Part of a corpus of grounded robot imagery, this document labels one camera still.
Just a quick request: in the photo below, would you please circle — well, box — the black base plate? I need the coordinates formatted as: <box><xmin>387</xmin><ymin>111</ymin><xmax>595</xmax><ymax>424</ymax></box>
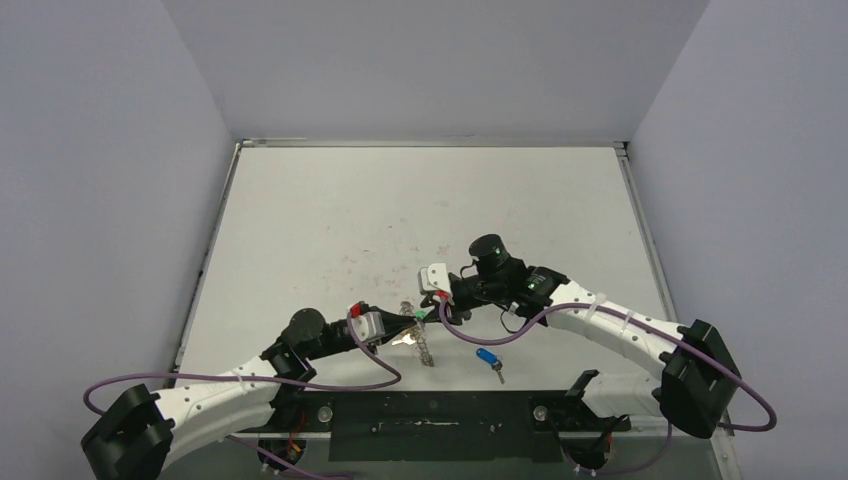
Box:
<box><xmin>253</xmin><ymin>391</ymin><xmax>631</xmax><ymax>463</ymax></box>

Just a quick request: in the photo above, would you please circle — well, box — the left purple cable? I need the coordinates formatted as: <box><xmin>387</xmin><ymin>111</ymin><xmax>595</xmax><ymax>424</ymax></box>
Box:
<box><xmin>82</xmin><ymin>311</ymin><xmax>403</xmax><ymax>480</ymax></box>

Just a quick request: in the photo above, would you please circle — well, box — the key with blue tag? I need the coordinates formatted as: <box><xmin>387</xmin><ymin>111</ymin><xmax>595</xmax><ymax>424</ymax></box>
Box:
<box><xmin>476</xmin><ymin>348</ymin><xmax>505</xmax><ymax>385</ymax></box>
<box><xmin>391</xmin><ymin>333</ymin><xmax>418</xmax><ymax>346</ymax></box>

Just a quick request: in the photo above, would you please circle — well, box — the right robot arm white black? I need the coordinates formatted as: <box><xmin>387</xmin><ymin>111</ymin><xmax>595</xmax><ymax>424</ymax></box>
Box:
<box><xmin>418</xmin><ymin>234</ymin><xmax>741</xmax><ymax>439</ymax></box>

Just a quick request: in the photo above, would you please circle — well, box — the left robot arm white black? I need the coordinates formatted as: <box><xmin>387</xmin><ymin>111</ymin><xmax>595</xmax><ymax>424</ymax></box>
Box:
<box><xmin>81</xmin><ymin>302</ymin><xmax>418</xmax><ymax>479</ymax></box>

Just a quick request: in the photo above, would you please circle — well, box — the metal disc with key rings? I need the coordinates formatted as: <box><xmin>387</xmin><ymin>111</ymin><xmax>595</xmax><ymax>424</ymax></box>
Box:
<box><xmin>398</xmin><ymin>301</ymin><xmax>435</xmax><ymax>368</ymax></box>

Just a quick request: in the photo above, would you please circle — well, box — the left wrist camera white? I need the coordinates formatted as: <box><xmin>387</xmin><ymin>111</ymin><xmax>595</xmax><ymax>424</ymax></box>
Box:
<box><xmin>348</xmin><ymin>302</ymin><xmax>386</xmax><ymax>344</ymax></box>

